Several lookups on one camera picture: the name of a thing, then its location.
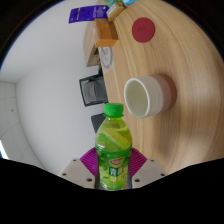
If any round glass dish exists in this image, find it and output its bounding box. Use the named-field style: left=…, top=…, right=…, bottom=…
left=98, top=46, right=116, bottom=70

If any small beige box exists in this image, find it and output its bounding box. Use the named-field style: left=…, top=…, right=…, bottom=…
left=105, top=1, right=126, bottom=22

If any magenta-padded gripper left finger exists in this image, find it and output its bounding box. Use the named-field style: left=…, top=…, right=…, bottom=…
left=58, top=147, right=100, bottom=190

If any grey mesh office chair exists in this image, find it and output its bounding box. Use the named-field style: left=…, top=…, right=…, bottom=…
left=78, top=73, right=109, bottom=108

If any ceiling light panel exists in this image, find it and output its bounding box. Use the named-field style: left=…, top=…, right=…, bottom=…
left=0, top=139, right=10, bottom=160

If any small blue box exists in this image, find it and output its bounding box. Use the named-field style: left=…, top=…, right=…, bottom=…
left=121, top=0, right=138, bottom=6

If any black office chair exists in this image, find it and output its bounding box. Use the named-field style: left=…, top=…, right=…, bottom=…
left=90, top=112, right=107, bottom=134

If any purple stand-up card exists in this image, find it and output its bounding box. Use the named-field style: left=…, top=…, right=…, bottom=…
left=68, top=4, right=110, bottom=25

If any flat round red coaster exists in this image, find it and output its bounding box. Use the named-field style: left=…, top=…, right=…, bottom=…
left=131, top=17, right=156, bottom=44

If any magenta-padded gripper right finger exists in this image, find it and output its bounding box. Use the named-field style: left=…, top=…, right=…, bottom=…
left=126, top=147, right=168, bottom=190

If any white and pink mug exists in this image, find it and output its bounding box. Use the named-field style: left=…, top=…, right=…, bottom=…
left=123, top=73, right=178, bottom=120

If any green drink bottle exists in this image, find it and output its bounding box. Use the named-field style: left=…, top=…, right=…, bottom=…
left=94, top=102, right=133, bottom=192

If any orange wooden box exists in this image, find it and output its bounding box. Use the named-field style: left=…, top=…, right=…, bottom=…
left=94, top=18, right=120, bottom=48

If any small green box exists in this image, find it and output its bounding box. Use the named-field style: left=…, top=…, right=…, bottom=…
left=103, top=0, right=118, bottom=8

